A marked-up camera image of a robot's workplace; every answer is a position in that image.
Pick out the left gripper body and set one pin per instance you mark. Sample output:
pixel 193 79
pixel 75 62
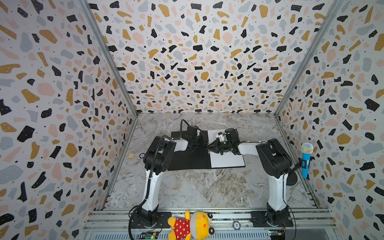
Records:
pixel 197 143

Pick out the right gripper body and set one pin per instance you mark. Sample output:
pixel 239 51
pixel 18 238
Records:
pixel 221 145

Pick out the orange and black folder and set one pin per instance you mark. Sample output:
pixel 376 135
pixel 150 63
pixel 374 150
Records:
pixel 189 159

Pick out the text printed paper sheet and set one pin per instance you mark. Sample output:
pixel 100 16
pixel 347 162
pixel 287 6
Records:
pixel 228 159

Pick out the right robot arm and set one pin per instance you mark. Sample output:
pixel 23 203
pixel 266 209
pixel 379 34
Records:
pixel 275 162

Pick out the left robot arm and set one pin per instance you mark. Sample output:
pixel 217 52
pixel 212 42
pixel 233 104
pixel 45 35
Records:
pixel 157 160

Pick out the black microphone stand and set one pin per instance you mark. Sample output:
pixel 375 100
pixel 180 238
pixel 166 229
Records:
pixel 292 178

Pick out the blue toy microphone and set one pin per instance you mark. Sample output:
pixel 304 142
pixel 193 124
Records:
pixel 307 150

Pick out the yellow plush toy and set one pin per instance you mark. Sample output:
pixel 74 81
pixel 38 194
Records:
pixel 192 226

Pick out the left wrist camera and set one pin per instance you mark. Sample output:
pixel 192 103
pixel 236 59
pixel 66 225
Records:
pixel 193 131

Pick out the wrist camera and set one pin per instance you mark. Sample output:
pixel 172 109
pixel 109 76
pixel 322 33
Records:
pixel 193 131
pixel 221 137

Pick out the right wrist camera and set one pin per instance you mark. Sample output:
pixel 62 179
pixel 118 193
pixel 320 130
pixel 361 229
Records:
pixel 221 137

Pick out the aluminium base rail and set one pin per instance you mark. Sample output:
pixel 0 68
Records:
pixel 228 224

